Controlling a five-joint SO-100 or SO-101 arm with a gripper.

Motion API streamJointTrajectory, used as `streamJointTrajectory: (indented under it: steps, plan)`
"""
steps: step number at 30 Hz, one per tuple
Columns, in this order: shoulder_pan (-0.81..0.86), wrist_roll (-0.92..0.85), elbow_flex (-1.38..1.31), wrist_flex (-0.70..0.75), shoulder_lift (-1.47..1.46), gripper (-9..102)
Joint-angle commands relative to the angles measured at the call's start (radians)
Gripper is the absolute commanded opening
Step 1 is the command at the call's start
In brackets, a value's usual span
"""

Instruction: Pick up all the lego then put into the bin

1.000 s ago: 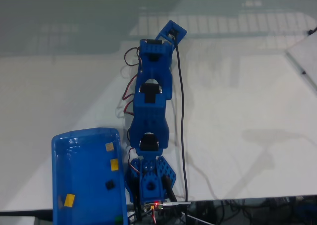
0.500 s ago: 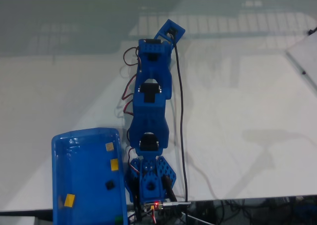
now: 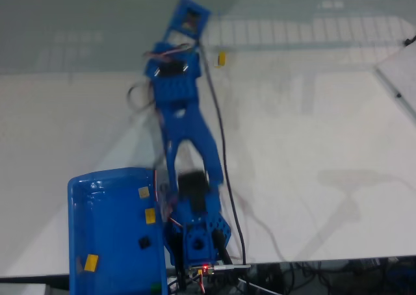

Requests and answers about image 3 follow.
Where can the yellow lego brick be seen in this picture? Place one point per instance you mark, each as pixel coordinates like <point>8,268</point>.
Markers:
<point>150,216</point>
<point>222,58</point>
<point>91,262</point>

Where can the tan lego brick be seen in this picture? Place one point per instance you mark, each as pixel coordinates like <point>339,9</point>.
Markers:
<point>143,192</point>

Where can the blue plastic bin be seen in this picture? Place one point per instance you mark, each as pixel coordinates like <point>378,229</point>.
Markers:
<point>110,226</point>

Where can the black lego brick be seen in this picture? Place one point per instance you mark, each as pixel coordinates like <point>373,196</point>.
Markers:
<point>144,243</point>

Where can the green lego brick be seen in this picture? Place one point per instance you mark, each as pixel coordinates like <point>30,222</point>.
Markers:
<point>155,287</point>

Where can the controller board with red light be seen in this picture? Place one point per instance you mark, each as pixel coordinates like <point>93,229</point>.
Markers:
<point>204,269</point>

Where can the blue framed gripper camera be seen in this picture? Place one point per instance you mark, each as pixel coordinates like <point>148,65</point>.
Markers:
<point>191,17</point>

